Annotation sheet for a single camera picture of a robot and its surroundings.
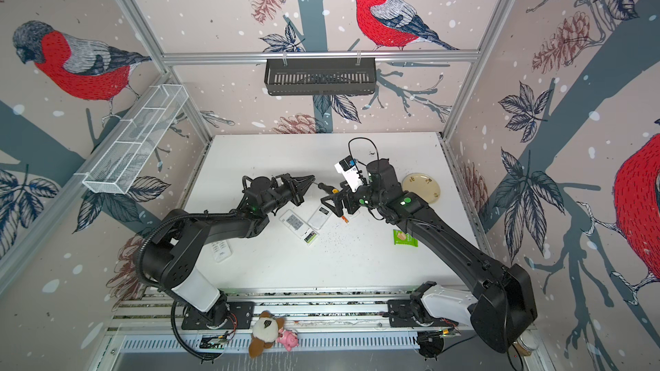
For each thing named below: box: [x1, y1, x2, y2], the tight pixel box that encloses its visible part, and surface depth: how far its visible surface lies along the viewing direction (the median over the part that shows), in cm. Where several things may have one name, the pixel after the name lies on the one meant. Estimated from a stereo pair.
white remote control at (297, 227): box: [278, 208, 320, 247], surface depth 92 cm
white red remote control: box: [307, 203, 333, 231], surface depth 95 cm
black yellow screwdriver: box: [312, 182, 340, 195], surface depth 77 cm
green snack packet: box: [392, 229, 419, 248], surface depth 90 cm
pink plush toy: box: [276, 327, 300, 353], surface depth 70 cm
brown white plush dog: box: [248, 310, 285, 359], surface depth 70 cm
